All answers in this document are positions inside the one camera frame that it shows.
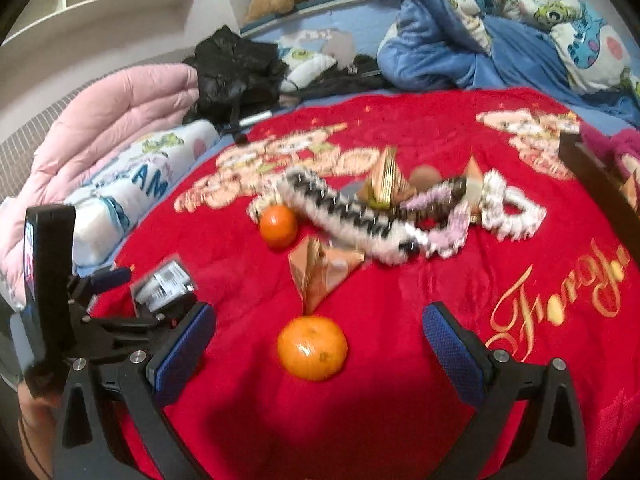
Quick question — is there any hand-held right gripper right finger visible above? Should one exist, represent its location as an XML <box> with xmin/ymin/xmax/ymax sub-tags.
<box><xmin>421</xmin><ymin>302</ymin><xmax>588</xmax><ymax>480</ymax></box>

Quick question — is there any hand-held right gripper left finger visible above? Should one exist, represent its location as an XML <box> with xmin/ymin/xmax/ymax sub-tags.
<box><xmin>52</xmin><ymin>302</ymin><xmax>218</xmax><ymax>480</ymax></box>

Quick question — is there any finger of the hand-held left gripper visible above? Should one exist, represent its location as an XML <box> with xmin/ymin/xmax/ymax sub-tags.
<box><xmin>67</xmin><ymin>264</ymin><xmax>135</xmax><ymax>306</ymax></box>
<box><xmin>82</xmin><ymin>292</ymin><xmax>203</xmax><ymax>336</ymax></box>

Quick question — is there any small black labelled packet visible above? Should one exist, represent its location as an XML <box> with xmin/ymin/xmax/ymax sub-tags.
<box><xmin>131</xmin><ymin>256</ymin><xmax>199</xmax><ymax>313</ymax></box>

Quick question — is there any large orange tangerine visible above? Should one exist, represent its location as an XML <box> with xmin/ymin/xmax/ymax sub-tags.
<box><xmin>276</xmin><ymin>314</ymin><xmax>349</xmax><ymax>382</ymax></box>

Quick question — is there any magenta plush bear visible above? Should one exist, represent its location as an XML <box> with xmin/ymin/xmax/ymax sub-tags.
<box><xmin>579</xmin><ymin>124</ymin><xmax>640</xmax><ymax>186</ymax></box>

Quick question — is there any person's left hand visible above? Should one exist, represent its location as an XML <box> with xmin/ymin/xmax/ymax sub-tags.
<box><xmin>17</xmin><ymin>392</ymin><xmax>64</xmax><ymax>480</ymax></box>

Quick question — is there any white printed pillow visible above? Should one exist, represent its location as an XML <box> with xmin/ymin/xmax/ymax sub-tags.
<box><xmin>62</xmin><ymin>119</ymin><xmax>222</xmax><ymax>268</ymax></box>

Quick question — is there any pink crochet scrunchie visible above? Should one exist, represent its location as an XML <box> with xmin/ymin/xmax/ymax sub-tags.
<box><xmin>406</xmin><ymin>179</ymin><xmax>473</xmax><ymax>260</ymax></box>

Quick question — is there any pink quilt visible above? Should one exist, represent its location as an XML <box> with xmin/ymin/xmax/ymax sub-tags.
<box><xmin>0</xmin><ymin>64</ymin><xmax>201</xmax><ymax>311</ymax></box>

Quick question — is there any red printed blanket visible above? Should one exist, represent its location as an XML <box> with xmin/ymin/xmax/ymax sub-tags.
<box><xmin>87</xmin><ymin>87</ymin><xmax>640</xmax><ymax>480</ymax></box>

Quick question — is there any small orange tangerine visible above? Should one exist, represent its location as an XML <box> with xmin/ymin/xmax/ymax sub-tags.
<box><xmin>258</xmin><ymin>203</ymin><xmax>300</xmax><ymax>251</ymax></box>

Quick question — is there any gold foil pyramid packet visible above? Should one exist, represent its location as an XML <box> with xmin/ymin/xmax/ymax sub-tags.
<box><xmin>288</xmin><ymin>234</ymin><xmax>367</xmax><ymax>315</ymax></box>
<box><xmin>356</xmin><ymin>146</ymin><xmax>417</xmax><ymax>211</ymax></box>
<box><xmin>462</xmin><ymin>155</ymin><xmax>487</xmax><ymax>201</ymax></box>

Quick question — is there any white crochet scrunchie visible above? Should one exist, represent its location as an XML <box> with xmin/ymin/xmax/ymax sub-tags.
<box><xmin>477</xmin><ymin>169</ymin><xmax>547</xmax><ymax>243</ymax></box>

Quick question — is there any black and white crochet band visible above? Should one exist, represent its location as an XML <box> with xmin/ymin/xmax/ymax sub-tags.
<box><xmin>276</xmin><ymin>166</ymin><xmax>432</xmax><ymax>267</ymax></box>

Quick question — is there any brown round nut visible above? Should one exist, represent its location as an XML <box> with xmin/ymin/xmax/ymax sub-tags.
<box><xmin>411</xmin><ymin>164</ymin><xmax>444</xmax><ymax>187</ymax></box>

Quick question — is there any silver pen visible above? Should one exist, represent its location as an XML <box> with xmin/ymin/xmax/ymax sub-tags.
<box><xmin>220</xmin><ymin>110</ymin><xmax>275</xmax><ymax>135</ymax></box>

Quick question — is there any black plastic bag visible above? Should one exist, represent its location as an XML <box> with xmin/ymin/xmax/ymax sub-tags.
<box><xmin>181</xmin><ymin>24</ymin><xmax>290</xmax><ymax>126</ymax></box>

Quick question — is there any white printed cloth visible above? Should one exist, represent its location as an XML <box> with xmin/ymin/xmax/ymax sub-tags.
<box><xmin>275</xmin><ymin>29</ymin><xmax>340</xmax><ymax>92</ymax></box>

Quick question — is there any dark cloth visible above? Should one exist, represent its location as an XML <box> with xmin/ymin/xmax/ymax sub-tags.
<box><xmin>280</xmin><ymin>52</ymin><xmax>388</xmax><ymax>106</ymax></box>

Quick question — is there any cartoon monster printed quilt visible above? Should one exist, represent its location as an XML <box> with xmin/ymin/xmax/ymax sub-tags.
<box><xmin>369</xmin><ymin>0</ymin><xmax>640</xmax><ymax>128</ymax></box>

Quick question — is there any blue bed sheet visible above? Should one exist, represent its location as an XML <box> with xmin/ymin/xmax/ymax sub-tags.
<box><xmin>240</xmin><ymin>0</ymin><xmax>640</xmax><ymax>131</ymax></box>

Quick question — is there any white wall shelf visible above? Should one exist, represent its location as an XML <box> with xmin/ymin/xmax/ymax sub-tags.
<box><xmin>0</xmin><ymin>0</ymin><xmax>201</xmax><ymax>106</ymax></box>

